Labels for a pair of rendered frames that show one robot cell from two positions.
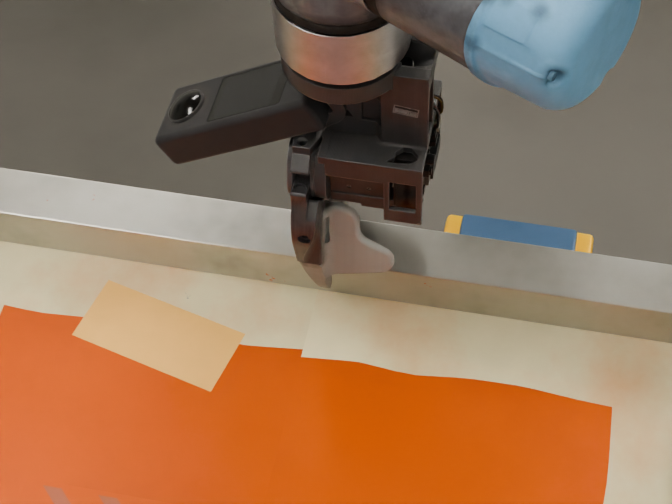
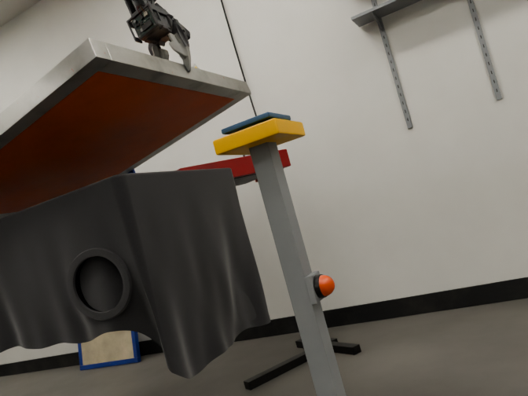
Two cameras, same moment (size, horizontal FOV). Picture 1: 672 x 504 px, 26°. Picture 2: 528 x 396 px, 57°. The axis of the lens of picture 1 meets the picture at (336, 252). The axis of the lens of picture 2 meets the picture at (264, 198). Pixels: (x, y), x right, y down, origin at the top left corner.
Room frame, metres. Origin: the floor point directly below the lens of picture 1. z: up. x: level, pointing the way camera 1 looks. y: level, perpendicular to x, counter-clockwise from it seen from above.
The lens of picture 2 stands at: (1.06, -1.02, 0.80)
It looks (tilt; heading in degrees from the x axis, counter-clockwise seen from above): 2 degrees up; 104
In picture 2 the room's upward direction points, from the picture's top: 15 degrees counter-clockwise
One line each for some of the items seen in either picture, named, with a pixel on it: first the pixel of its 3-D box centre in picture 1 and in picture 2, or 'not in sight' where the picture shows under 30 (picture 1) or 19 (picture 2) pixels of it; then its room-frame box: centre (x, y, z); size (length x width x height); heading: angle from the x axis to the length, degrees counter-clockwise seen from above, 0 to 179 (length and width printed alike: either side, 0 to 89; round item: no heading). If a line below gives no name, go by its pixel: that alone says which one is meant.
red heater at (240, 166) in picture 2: not in sight; (218, 177); (0.24, 1.36, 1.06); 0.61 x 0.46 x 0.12; 48
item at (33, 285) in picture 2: not in sight; (67, 284); (0.35, -0.11, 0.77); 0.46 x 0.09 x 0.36; 168
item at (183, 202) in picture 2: not in sight; (204, 261); (0.61, 0.02, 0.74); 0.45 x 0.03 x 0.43; 78
